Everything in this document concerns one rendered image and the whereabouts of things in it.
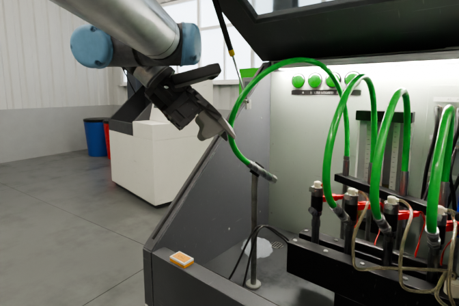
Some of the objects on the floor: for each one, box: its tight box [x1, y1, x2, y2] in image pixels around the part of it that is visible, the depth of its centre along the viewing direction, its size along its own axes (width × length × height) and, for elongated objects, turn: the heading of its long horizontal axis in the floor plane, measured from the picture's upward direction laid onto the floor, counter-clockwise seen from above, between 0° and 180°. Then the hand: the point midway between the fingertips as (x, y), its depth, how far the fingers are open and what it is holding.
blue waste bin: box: [83, 117, 110, 157], centre depth 632 cm, size 60×60×77 cm
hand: (229, 134), depth 69 cm, fingers open, 7 cm apart
